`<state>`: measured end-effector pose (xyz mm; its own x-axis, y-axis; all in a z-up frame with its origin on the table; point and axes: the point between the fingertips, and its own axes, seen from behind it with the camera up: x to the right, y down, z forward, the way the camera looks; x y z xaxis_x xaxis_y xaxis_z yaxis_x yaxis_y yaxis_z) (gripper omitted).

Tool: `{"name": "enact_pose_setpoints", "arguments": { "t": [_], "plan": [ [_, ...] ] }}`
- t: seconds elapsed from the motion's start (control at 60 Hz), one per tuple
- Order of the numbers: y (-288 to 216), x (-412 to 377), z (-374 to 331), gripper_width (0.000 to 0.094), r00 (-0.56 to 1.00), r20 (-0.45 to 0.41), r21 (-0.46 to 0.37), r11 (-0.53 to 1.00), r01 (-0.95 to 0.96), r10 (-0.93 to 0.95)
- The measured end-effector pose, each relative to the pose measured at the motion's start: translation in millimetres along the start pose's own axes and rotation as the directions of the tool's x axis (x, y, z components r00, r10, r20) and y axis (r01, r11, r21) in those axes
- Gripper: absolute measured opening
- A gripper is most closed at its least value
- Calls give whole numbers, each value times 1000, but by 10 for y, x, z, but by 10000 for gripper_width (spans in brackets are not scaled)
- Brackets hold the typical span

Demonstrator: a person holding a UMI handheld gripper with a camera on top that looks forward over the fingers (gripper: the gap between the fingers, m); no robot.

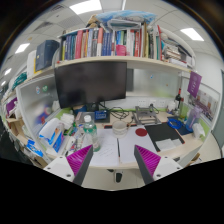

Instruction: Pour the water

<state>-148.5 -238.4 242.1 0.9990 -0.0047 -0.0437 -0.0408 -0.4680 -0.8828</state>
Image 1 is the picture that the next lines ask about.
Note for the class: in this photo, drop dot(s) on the clear plastic water bottle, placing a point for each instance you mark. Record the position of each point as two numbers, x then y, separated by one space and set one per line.
90 131

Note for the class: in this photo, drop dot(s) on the white folded paper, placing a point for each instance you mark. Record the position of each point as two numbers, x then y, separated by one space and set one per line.
166 144

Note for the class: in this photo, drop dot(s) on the purple hanging card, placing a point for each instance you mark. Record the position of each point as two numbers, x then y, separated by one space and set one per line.
194 83

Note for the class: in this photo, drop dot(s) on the blue white snack bag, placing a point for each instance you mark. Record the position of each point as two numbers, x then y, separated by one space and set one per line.
51 135

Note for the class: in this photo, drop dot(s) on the black desk mat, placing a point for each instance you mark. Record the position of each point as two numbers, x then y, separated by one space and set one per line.
162 132

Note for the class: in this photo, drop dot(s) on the purple translucent tumbler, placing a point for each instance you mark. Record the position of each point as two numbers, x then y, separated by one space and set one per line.
193 118

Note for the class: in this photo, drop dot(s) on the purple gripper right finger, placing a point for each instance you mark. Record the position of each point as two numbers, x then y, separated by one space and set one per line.
147 162

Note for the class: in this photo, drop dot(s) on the white paper sheet right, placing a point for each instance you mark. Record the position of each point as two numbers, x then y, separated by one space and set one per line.
127 143

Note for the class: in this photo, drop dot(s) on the white paper sheet left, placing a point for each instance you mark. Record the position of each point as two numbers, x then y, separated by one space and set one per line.
107 156

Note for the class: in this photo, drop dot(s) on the grey metal stand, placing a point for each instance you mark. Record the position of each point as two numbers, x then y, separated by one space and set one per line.
146 115

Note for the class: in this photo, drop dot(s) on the blue electronic device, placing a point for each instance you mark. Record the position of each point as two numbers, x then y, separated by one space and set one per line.
101 115

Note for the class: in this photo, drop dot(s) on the white ceramic cup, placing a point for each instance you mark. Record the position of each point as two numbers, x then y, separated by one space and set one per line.
120 128

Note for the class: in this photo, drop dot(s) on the white paper sheet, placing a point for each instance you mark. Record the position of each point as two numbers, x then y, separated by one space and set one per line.
127 143
107 156

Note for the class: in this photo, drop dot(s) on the red round coaster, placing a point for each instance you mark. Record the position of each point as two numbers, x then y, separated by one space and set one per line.
141 132

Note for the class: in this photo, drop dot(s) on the dark blue box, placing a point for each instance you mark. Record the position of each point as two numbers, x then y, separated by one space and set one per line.
44 54

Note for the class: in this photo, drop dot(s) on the row of books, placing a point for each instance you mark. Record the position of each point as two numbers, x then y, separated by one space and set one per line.
151 42

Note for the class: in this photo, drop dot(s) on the black computer monitor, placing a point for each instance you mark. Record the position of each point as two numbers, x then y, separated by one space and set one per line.
90 82

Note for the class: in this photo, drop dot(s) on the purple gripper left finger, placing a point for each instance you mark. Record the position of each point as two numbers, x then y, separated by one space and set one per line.
79 162

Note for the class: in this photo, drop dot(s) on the wooden book shelf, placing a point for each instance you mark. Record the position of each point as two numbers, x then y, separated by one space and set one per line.
132 62

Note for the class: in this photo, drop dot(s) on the white tissue pack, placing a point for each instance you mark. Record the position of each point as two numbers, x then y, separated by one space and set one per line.
67 120

